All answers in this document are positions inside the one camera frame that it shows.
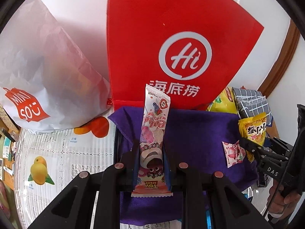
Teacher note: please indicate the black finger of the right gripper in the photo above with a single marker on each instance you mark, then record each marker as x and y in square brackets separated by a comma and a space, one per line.
[251, 147]

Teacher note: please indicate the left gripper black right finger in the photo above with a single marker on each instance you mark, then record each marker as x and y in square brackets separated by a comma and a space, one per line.
[229, 208]

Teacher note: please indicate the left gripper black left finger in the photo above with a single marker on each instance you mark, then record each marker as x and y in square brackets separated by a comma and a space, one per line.
[92, 199]

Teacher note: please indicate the yellow cracker snack packet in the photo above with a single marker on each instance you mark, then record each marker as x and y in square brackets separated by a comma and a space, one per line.
[254, 128]

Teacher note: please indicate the lychee jelly snack packet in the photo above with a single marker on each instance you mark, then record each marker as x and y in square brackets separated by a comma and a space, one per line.
[234, 153]

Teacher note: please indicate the white pink wafer packet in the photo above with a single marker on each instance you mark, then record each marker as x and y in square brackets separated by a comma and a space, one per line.
[151, 178]

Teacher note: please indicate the person right hand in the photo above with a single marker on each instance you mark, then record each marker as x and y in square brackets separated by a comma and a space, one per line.
[282, 205]

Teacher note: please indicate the blue tissue pack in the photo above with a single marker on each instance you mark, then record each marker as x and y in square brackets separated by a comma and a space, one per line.
[208, 217]

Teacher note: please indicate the grey checked folded cloth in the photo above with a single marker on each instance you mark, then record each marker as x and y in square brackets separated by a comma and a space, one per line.
[251, 103]

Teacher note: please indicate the fruit print lace tablecloth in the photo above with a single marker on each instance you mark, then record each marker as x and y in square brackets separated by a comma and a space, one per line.
[67, 154]

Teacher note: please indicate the yellow snack bag behind cloth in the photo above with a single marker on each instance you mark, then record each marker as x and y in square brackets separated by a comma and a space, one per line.
[224, 102]

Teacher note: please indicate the purple cloth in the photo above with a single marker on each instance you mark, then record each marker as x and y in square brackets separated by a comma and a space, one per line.
[196, 138]

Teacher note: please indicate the white Miniso plastic bag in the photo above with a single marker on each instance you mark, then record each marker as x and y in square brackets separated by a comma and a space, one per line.
[47, 83]

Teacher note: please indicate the red paper Haidilao bag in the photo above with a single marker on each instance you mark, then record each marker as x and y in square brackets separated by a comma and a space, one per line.
[188, 49]

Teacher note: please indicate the brown wooden door frame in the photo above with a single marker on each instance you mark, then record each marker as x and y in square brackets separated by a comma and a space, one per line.
[283, 61]

